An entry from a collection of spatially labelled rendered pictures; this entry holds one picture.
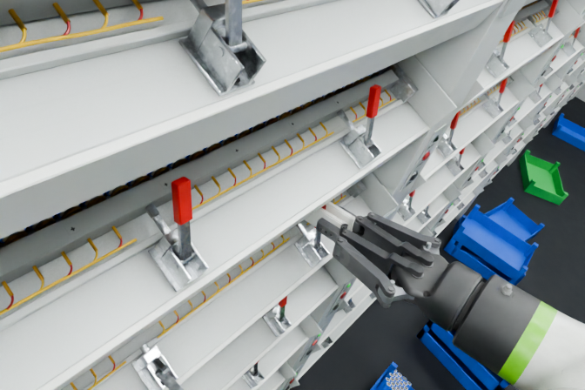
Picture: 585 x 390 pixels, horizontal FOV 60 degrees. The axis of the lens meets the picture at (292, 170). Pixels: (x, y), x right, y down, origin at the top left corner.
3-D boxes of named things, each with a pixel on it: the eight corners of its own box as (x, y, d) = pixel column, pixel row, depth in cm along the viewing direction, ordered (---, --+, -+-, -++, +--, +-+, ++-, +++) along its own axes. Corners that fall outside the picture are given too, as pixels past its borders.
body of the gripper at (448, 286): (442, 349, 56) (373, 301, 60) (472, 307, 62) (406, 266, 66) (465, 305, 52) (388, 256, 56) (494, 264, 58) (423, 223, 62)
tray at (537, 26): (548, 48, 121) (601, 6, 111) (438, 125, 79) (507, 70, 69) (493, -15, 123) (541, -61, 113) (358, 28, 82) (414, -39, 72)
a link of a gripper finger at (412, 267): (417, 290, 60) (412, 297, 59) (338, 245, 65) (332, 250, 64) (426, 267, 58) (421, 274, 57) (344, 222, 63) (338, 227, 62)
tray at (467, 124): (505, 111, 133) (550, 78, 123) (390, 206, 91) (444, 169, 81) (455, 52, 135) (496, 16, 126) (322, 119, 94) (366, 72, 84)
